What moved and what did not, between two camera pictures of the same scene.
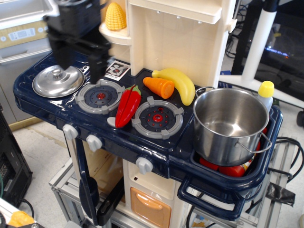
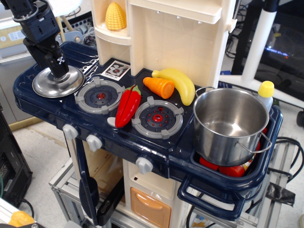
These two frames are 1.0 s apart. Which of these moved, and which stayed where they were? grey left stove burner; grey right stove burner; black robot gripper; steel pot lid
Moved: black robot gripper
Stayed: grey right stove burner; steel pot lid; grey left stove burner
